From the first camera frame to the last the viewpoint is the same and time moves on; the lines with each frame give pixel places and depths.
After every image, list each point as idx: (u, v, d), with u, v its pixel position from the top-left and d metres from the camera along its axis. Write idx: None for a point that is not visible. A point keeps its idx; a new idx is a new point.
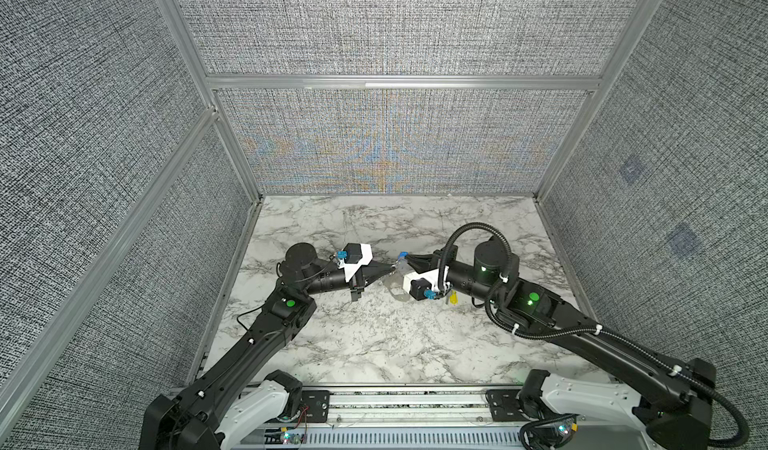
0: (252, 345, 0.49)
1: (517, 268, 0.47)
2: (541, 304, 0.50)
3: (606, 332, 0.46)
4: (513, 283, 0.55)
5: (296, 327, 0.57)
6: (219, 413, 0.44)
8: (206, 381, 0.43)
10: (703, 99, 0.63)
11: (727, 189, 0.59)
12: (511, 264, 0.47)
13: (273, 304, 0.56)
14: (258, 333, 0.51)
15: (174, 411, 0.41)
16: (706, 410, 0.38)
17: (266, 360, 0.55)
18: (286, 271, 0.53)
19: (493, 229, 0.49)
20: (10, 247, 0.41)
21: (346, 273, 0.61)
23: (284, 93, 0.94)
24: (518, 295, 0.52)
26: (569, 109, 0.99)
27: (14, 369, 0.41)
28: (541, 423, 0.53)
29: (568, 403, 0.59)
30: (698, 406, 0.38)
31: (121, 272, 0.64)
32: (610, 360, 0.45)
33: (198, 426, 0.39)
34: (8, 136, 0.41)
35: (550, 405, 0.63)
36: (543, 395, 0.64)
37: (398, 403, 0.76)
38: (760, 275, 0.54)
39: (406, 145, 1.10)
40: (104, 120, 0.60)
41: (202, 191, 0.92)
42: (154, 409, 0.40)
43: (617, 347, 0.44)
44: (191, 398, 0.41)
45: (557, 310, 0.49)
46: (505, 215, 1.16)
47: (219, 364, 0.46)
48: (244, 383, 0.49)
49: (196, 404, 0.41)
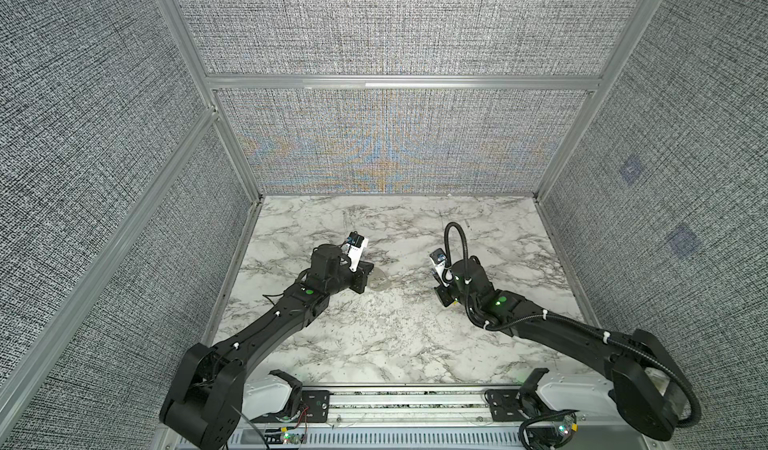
0: (278, 316, 0.54)
1: (482, 276, 0.63)
2: (510, 302, 0.61)
3: (554, 316, 0.54)
4: (485, 288, 0.65)
5: (311, 318, 0.63)
6: (250, 365, 0.47)
8: (239, 337, 0.48)
10: (703, 99, 0.63)
11: (727, 189, 0.59)
12: (475, 272, 0.62)
13: (294, 289, 0.62)
14: (284, 308, 0.56)
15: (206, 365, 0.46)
16: (637, 369, 0.41)
17: (282, 338, 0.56)
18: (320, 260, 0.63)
19: (459, 228, 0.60)
20: (10, 247, 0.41)
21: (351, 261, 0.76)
23: (284, 94, 0.94)
24: (490, 297, 0.66)
26: (569, 109, 0.99)
27: (14, 369, 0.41)
28: (537, 420, 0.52)
29: (563, 396, 0.59)
30: (621, 362, 0.43)
31: (121, 272, 0.64)
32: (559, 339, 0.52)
33: (235, 370, 0.42)
34: (8, 136, 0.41)
35: (546, 401, 0.63)
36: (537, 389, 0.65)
37: (398, 403, 0.76)
38: (761, 275, 0.54)
39: (406, 145, 1.10)
40: (104, 120, 0.60)
41: (202, 191, 0.92)
42: (190, 355, 0.43)
43: (562, 326, 0.52)
44: (226, 348, 0.45)
45: (522, 303, 0.59)
46: (505, 215, 1.16)
47: (250, 326, 0.50)
48: (269, 345, 0.52)
49: (231, 353, 0.44)
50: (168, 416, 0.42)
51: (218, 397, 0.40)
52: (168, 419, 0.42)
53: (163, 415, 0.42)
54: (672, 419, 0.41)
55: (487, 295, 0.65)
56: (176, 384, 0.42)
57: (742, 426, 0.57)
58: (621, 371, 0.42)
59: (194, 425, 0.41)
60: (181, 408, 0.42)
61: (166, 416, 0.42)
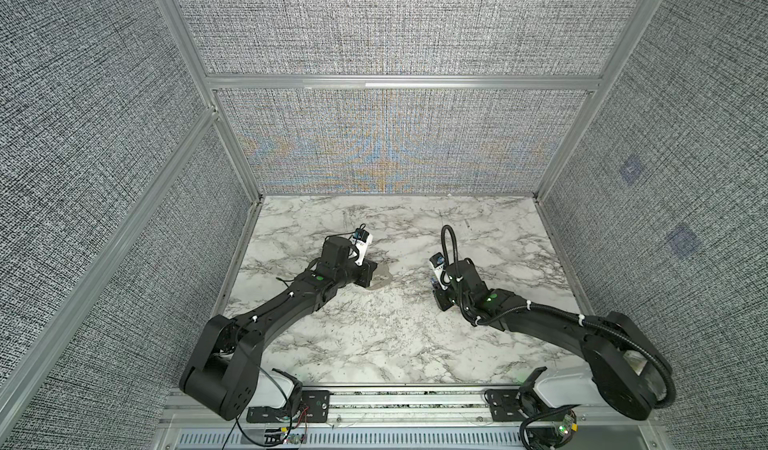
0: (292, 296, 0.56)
1: (474, 275, 0.68)
2: (499, 298, 0.64)
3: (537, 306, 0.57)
4: (477, 287, 0.68)
5: (321, 302, 0.65)
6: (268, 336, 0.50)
8: (257, 312, 0.50)
10: (703, 99, 0.63)
11: (727, 189, 0.59)
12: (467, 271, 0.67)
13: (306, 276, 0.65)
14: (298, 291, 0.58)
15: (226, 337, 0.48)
16: (609, 346, 0.44)
17: (294, 320, 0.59)
18: (331, 249, 0.67)
19: (450, 231, 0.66)
20: (10, 247, 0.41)
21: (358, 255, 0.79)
23: (284, 94, 0.94)
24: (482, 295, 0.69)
26: (569, 109, 0.99)
27: (14, 369, 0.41)
28: (534, 420, 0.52)
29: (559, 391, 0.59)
30: (594, 340, 0.45)
31: (121, 272, 0.64)
32: (540, 326, 0.55)
33: (254, 339, 0.44)
34: (8, 136, 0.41)
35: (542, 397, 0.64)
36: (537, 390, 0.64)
37: (398, 403, 0.76)
38: (761, 275, 0.54)
39: (406, 145, 1.10)
40: (104, 120, 0.60)
41: (202, 191, 0.92)
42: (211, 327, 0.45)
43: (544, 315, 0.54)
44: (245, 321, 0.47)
45: (511, 298, 0.62)
46: (505, 215, 1.16)
47: (266, 304, 0.52)
48: (284, 323, 0.54)
49: (249, 325, 0.46)
50: (187, 385, 0.43)
51: (239, 365, 0.42)
52: (187, 388, 0.43)
53: (182, 384, 0.44)
54: (645, 398, 0.42)
55: (479, 293, 0.69)
56: (197, 354, 0.44)
57: (742, 427, 0.57)
58: (594, 348, 0.44)
59: (214, 392, 0.42)
60: (201, 376, 0.43)
61: (186, 384, 0.43)
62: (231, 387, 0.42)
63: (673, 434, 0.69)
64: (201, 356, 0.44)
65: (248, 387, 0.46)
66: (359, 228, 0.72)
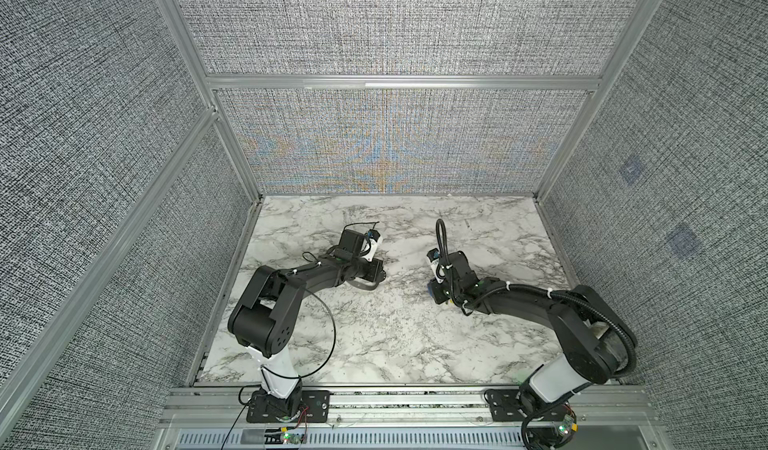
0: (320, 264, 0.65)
1: (465, 263, 0.74)
2: (485, 282, 0.69)
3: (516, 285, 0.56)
4: (467, 274, 0.74)
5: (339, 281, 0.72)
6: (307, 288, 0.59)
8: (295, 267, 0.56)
10: (704, 99, 0.63)
11: (727, 189, 0.59)
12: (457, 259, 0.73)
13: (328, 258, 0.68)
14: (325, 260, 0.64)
15: (268, 286, 0.55)
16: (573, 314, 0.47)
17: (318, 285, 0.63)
18: (352, 235, 0.77)
19: (443, 224, 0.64)
20: (10, 247, 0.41)
21: (368, 251, 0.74)
23: (284, 93, 0.94)
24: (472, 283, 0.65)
26: (569, 109, 0.99)
27: (13, 369, 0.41)
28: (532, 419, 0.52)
29: (545, 380, 0.62)
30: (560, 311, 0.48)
31: (121, 272, 0.64)
32: (517, 305, 0.59)
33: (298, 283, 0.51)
34: (8, 136, 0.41)
35: (537, 391, 0.65)
36: (535, 385, 0.65)
37: (397, 403, 0.76)
38: (761, 275, 0.54)
39: (406, 145, 1.10)
40: (104, 120, 0.60)
41: (202, 191, 0.92)
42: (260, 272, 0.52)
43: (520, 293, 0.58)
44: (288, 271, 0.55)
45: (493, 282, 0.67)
46: (505, 215, 1.16)
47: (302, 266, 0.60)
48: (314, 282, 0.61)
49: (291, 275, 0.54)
50: (236, 325, 0.49)
51: (287, 305, 0.49)
52: (234, 329, 0.50)
53: (230, 325, 0.50)
54: (609, 362, 0.45)
55: (468, 280, 0.74)
56: (246, 296, 0.51)
57: (742, 427, 0.57)
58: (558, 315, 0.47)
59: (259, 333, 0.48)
60: (247, 318, 0.49)
61: (233, 326, 0.50)
62: (278, 321, 0.48)
63: (673, 434, 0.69)
64: (251, 298, 0.50)
65: (287, 328, 0.52)
66: (375, 230, 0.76)
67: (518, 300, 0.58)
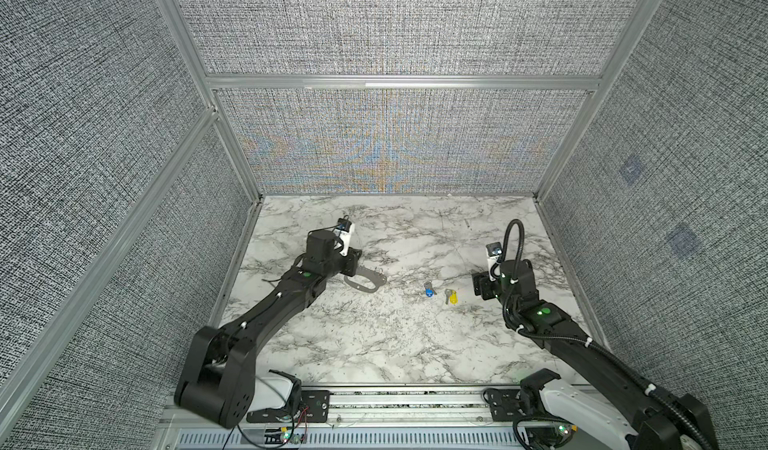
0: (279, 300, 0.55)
1: (532, 281, 0.62)
2: (552, 317, 0.58)
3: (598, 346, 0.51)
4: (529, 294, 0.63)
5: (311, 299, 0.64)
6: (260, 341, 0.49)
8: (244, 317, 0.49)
10: (703, 99, 0.63)
11: (727, 189, 0.59)
12: (524, 274, 0.61)
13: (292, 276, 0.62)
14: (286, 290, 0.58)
15: (216, 347, 0.47)
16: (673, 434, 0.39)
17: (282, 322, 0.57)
18: (316, 245, 0.66)
19: (519, 228, 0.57)
20: (10, 247, 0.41)
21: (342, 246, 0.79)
23: (284, 94, 0.94)
24: (533, 306, 0.63)
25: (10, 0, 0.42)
26: (569, 109, 0.99)
27: (14, 370, 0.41)
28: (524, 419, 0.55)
29: (563, 404, 0.60)
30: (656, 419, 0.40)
31: (121, 272, 0.64)
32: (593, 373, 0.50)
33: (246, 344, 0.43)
34: (9, 136, 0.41)
35: (546, 401, 0.63)
36: (547, 399, 0.63)
37: (397, 403, 0.76)
38: (760, 275, 0.54)
39: (406, 145, 1.10)
40: (104, 121, 0.60)
41: (202, 191, 0.92)
42: (201, 338, 0.43)
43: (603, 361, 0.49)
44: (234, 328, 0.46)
45: (564, 322, 0.57)
46: (505, 215, 1.16)
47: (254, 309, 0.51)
48: (274, 326, 0.53)
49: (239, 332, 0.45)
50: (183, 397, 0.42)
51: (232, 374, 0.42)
52: (183, 400, 0.42)
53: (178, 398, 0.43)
54: None
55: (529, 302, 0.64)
56: (190, 366, 0.43)
57: (742, 427, 0.57)
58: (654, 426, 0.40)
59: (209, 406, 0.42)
60: (196, 389, 0.43)
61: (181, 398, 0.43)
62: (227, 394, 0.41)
63: None
64: (196, 367, 0.43)
65: (245, 393, 0.45)
66: (344, 219, 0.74)
67: (597, 367, 0.49)
